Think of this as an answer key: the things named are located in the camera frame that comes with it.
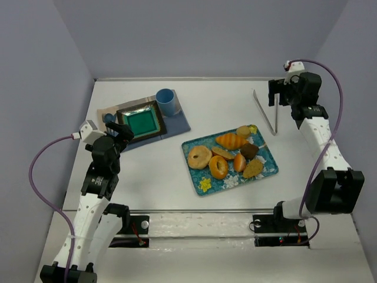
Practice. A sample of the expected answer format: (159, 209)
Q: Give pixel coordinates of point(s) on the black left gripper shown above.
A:
(118, 134)

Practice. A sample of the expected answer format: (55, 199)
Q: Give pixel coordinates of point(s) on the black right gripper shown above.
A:
(277, 87)

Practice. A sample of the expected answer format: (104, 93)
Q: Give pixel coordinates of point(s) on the metal tongs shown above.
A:
(273, 128)

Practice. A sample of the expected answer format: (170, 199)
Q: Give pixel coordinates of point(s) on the orange glazed bagel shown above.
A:
(218, 167)

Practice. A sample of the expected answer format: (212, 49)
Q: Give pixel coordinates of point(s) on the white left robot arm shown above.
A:
(97, 220)

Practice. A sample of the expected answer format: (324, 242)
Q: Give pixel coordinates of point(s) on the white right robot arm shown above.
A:
(334, 186)

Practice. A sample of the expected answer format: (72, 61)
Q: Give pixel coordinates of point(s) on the orange bread roll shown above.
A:
(239, 163)

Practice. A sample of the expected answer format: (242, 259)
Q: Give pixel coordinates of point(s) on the blue plastic spoon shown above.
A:
(109, 118)

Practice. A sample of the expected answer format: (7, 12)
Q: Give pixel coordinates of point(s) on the green black square plate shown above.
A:
(145, 120)

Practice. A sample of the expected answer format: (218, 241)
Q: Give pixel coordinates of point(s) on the blue beige placemat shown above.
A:
(175, 125)

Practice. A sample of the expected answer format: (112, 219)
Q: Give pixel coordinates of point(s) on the blue plastic cup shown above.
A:
(165, 99)

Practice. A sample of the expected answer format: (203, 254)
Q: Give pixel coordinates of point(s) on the small round beige bun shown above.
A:
(244, 132)

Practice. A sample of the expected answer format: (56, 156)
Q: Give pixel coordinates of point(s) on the dark brown cake square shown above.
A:
(249, 151)

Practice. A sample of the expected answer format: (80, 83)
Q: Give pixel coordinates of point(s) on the striped orange croissant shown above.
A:
(231, 141)

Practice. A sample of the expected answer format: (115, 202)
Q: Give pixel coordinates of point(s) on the pale sugared bagel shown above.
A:
(199, 157)

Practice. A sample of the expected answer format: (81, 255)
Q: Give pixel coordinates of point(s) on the sliced baguette piece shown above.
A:
(216, 151)

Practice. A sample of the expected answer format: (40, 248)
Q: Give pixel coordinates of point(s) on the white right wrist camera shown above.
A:
(292, 68)

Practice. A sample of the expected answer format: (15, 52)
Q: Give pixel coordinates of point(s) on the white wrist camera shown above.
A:
(292, 68)
(88, 133)

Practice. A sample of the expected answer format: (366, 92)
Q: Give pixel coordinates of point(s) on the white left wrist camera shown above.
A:
(88, 133)

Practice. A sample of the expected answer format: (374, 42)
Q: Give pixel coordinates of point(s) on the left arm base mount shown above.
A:
(135, 235)

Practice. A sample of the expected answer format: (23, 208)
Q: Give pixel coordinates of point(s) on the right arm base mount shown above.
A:
(268, 232)

